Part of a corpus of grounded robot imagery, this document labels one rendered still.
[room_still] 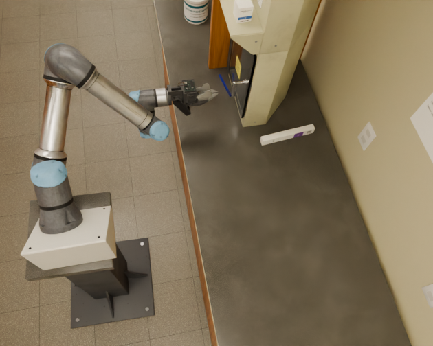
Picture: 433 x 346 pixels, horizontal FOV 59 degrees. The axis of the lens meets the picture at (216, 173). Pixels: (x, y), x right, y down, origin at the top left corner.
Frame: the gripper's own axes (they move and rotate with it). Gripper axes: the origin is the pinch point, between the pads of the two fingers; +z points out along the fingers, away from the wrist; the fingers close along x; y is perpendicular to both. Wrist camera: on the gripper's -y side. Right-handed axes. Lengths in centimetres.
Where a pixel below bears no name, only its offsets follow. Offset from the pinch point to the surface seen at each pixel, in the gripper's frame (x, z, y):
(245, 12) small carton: 0.4, 7.8, 41.0
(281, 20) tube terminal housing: -5.3, 18.6, 41.2
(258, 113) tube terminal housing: -5.2, 19.4, -10.7
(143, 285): -50, -47, -113
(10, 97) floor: 107, -129, -114
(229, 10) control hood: 6.6, 4.0, 36.7
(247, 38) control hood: -5.3, 7.8, 34.8
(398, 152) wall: -46, 57, 15
